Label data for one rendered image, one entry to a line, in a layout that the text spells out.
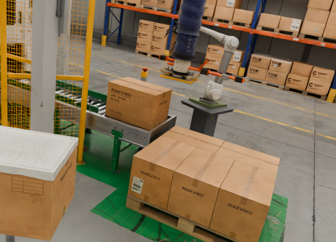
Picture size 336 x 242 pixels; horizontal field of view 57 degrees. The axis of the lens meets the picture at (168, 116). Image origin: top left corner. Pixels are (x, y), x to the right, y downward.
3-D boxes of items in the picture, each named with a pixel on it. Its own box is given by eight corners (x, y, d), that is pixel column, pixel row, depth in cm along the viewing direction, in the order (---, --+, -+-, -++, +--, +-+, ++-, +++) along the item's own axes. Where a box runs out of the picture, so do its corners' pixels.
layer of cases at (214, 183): (127, 193, 285) (132, 155, 272) (169, 155, 373) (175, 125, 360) (255, 248, 245) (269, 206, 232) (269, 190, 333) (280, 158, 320)
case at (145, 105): (104, 115, 350) (108, 81, 337) (124, 107, 385) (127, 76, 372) (150, 131, 329) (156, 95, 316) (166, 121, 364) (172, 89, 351)
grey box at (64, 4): (44, 29, 259) (45, -9, 249) (49, 29, 264) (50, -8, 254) (63, 33, 252) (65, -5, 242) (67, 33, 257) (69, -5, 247)
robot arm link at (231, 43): (216, 100, 377) (220, 104, 356) (204, 96, 375) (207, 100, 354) (238, 38, 358) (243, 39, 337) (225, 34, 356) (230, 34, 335)
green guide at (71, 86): (24, 75, 440) (24, 69, 437) (30, 75, 450) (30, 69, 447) (118, 105, 387) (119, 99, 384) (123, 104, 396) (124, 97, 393)
